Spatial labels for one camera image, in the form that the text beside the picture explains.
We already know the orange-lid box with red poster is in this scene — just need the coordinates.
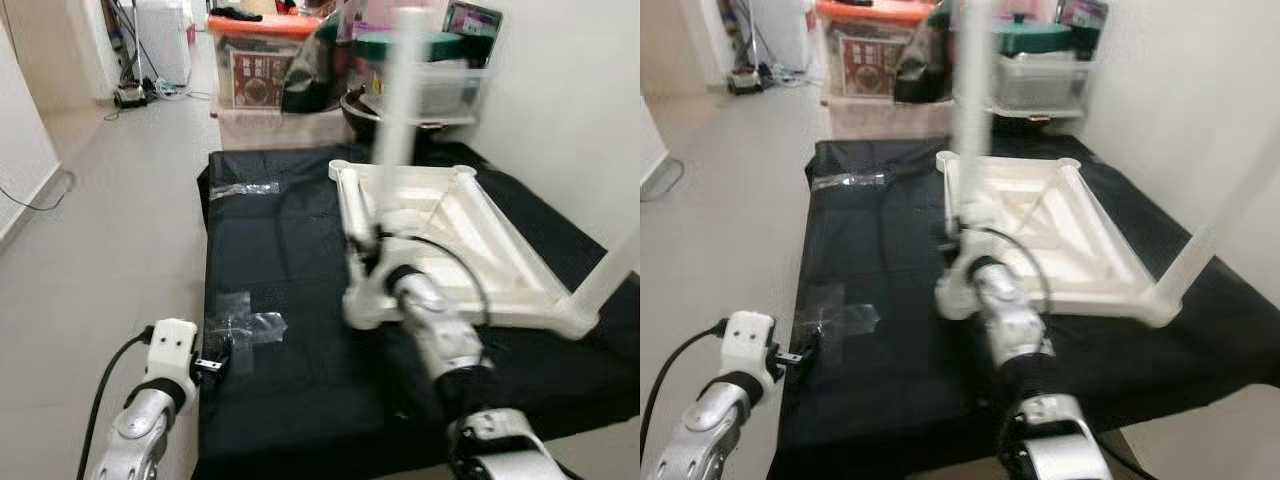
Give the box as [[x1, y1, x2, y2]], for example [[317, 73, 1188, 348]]
[[818, 0, 936, 101], [208, 12, 326, 111]]

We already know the wide clear tape patch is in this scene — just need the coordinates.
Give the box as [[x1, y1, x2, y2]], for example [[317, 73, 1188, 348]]
[[205, 292, 289, 376], [795, 285, 881, 346]]

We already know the black wok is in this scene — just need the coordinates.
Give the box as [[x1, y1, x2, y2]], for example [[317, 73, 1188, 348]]
[[340, 88, 471, 136], [945, 95, 1086, 126]]

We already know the dark printed carton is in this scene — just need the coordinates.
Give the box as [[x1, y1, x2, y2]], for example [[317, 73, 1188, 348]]
[[445, 0, 503, 41], [1060, 0, 1109, 31]]

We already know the white chest appliance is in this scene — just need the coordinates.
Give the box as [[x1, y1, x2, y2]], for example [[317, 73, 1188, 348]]
[[750, 0, 811, 71], [135, 0, 193, 86]]

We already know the grey upright vacuum cleaner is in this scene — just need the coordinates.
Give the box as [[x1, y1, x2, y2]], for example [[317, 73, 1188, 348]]
[[110, 0, 151, 109], [725, 0, 766, 96]]

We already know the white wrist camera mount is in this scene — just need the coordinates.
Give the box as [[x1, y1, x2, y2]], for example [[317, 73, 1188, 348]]
[[722, 310, 779, 386], [950, 225, 991, 281], [362, 235, 406, 291], [140, 318, 199, 386]]

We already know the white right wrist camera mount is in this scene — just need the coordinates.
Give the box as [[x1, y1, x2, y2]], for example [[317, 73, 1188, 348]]
[[950, 225, 991, 281], [362, 235, 406, 291]]

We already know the pink fleece cover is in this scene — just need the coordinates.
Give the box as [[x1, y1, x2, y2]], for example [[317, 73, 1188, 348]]
[[215, 105, 351, 153], [825, 95, 961, 141]]

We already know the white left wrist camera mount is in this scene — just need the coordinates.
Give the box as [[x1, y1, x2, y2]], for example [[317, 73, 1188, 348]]
[[722, 310, 779, 386], [140, 318, 199, 386]]

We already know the black tablecloth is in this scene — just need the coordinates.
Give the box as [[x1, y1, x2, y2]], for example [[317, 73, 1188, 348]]
[[775, 138, 1280, 479], [195, 140, 641, 479]]

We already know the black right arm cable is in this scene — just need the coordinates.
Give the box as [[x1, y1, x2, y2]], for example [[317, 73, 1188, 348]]
[[985, 225, 1053, 321], [400, 235, 491, 326]]

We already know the dark glass pan lid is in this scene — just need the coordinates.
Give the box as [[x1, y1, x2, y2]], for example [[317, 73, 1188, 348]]
[[893, 10, 956, 103], [282, 15, 346, 113]]

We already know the narrow clear tape strip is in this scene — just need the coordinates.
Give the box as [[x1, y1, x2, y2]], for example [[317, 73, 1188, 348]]
[[210, 180, 281, 199], [812, 172, 889, 191]]

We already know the green pot lid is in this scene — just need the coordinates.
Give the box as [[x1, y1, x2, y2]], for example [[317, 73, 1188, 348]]
[[355, 30, 466, 61], [1000, 15, 1076, 53]]

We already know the white plastic table top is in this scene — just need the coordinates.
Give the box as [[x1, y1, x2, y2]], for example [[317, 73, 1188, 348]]
[[935, 150, 1181, 329], [328, 158, 601, 341]]

